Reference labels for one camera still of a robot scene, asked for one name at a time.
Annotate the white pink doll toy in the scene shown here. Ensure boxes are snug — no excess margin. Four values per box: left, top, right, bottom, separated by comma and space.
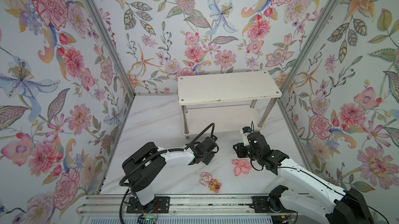
200, 173, 212, 186

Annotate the yellow red flower toy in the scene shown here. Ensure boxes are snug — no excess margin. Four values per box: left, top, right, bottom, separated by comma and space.
208, 179, 222, 193

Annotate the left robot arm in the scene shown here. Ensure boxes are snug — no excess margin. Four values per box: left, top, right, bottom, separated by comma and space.
119, 134, 219, 207

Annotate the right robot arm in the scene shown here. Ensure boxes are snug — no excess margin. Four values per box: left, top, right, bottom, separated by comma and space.
233, 127, 374, 224

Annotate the white two-tier shelf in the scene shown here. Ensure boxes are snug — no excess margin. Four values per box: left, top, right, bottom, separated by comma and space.
178, 71, 282, 138

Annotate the pink pig toy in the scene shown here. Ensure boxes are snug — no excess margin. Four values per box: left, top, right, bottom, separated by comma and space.
232, 159, 252, 177

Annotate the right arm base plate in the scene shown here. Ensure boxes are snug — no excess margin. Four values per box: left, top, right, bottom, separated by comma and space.
250, 196, 292, 214

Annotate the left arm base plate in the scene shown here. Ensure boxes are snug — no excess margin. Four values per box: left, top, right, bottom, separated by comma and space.
126, 196, 170, 214

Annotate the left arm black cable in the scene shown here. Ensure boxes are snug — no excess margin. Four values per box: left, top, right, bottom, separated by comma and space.
118, 123, 216, 224

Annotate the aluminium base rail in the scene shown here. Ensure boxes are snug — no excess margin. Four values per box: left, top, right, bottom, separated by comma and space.
75, 193, 344, 218

